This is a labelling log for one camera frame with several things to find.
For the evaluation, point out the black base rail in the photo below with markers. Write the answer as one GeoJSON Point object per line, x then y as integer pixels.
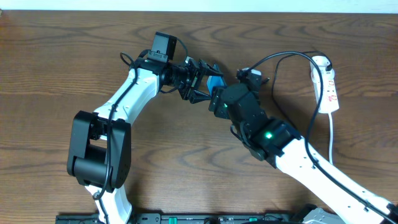
{"type": "Point", "coordinates": [156, 218]}

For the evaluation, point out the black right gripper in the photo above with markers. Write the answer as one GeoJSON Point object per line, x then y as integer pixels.
{"type": "Point", "coordinates": [218, 101]}

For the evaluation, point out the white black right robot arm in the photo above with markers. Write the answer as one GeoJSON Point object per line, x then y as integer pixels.
{"type": "Point", "coordinates": [284, 148]}

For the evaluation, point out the white USB charger adapter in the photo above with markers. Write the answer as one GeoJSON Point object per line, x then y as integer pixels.
{"type": "Point", "coordinates": [326, 75]}

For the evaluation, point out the blue Galaxy smartphone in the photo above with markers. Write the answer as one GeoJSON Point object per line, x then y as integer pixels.
{"type": "Point", "coordinates": [215, 81]}

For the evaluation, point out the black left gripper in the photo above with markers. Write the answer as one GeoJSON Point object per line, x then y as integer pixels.
{"type": "Point", "coordinates": [193, 83]}

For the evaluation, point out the white power strip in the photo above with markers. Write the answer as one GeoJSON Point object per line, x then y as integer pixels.
{"type": "Point", "coordinates": [329, 101]}

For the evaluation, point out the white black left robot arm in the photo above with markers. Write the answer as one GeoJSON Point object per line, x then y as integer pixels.
{"type": "Point", "coordinates": [99, 155]}

